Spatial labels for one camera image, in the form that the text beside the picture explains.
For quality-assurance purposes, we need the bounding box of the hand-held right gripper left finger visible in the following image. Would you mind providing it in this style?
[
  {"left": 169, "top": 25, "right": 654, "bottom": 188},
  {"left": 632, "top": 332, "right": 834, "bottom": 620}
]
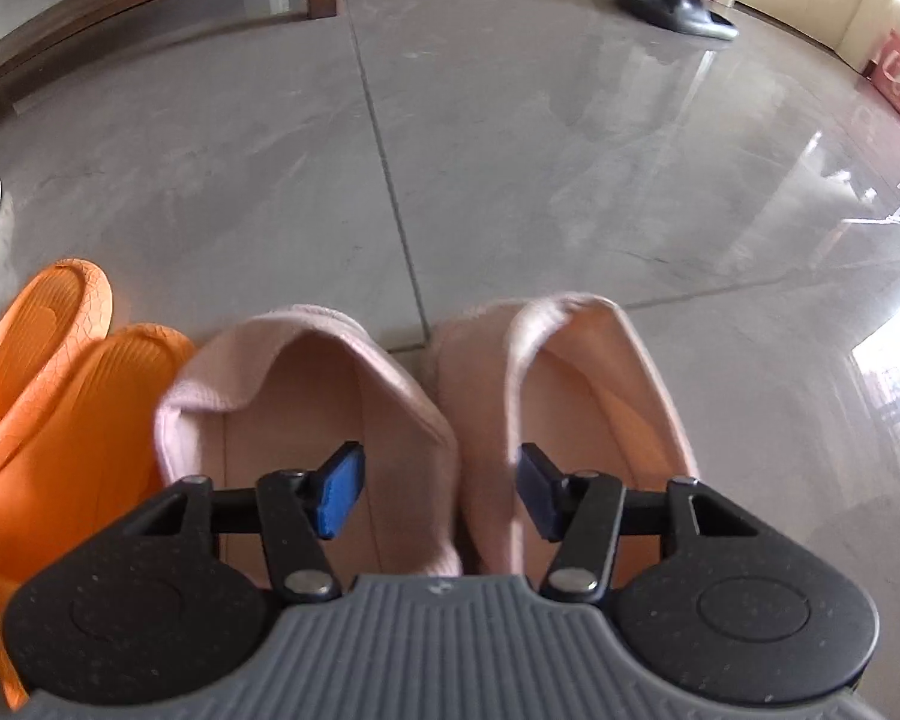
[{"left": 139, "top": 441, "right": 366, "bottom": 605}]

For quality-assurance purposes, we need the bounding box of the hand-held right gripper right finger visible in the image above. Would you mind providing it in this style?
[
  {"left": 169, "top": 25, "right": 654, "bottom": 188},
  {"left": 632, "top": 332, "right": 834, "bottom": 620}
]
[{"left": 516, "top": 442, "right": 758, "bottom": 605}]

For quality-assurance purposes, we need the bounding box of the pale pink slipper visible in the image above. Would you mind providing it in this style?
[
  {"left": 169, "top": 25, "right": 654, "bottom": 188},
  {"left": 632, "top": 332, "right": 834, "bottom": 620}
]
[
  {"left": 154, "top": 304, "right": 464, "bottom": 586},
  {"left": 424, "top": 294, "right": 700, "bottom": 586}
]

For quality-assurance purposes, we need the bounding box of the orange slide sandal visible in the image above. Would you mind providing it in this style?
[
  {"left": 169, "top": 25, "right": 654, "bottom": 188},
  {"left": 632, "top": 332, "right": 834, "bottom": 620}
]
[
  {"left": 0, "top": 259, "right": 113, "bottom": 466},
  {"left": 0, "top": 322, "right": 196, "bottom": 713}
]

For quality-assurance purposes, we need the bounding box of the black sandal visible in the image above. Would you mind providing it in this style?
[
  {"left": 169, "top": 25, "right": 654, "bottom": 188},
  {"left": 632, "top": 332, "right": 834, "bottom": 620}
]
[{"left": 615, "top": 0, "right": 740, "bottom": 41}]

